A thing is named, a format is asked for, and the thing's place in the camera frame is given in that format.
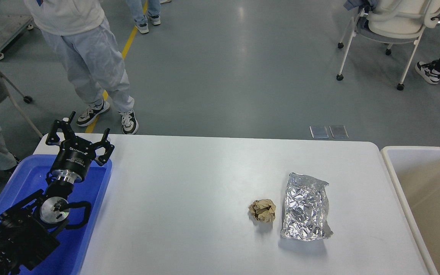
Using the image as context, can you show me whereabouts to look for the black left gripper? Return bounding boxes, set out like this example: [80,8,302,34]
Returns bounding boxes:
[45,111,115,183]

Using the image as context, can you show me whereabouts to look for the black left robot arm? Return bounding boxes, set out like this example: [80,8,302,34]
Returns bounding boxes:
[0,112,115,275]

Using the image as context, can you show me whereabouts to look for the blue plastic tray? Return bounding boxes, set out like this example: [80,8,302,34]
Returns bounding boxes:
[0,154,113,275]

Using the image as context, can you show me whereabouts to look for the person in white clothes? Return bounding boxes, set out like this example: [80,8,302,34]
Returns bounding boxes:
[24,0,139,134]

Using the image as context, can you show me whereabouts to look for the person in blue jeans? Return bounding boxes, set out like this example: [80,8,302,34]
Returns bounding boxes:
[126,0,171,34]

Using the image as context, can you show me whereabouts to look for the grey wheeled cart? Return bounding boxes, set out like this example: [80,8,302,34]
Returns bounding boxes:
[0,0,34,61]

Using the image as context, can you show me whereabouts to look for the crumpled brown paper ball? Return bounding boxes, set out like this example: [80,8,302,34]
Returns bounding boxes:
[248,199,276,223]

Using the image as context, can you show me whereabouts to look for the left metal floor plate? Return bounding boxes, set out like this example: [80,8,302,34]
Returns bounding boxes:
[309,125,329,139]

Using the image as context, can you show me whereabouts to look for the metal floor plate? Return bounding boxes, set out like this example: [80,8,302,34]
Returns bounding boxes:
[329,125,349,139]
[309,125,329,139]

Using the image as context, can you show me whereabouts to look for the crumpled silver foil bag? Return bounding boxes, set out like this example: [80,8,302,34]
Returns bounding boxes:
[280,172,333,241]

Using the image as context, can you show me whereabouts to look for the right metal floor plate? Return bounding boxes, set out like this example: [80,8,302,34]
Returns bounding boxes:
[329,125,349,139]

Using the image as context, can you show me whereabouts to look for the white office chair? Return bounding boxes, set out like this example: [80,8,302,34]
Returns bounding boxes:
[336,0,440,91]

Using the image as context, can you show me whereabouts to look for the white plastic bin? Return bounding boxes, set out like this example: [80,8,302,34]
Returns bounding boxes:
[381,146,440,275]

